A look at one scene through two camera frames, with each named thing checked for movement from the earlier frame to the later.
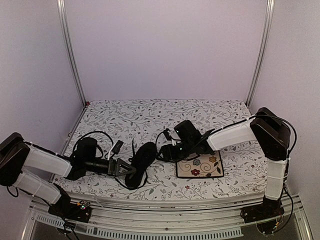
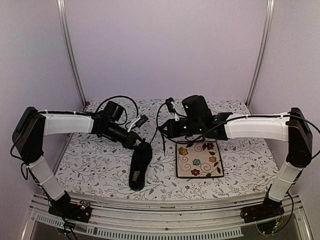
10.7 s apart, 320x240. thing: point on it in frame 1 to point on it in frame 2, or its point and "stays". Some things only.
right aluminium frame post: (262, 54) stays
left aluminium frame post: (63, 13) stays
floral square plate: (206, 165) stays
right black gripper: (168, 154) to (172, 132)
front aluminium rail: (207, 218) stays
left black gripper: (114, 167) to (131, 140)
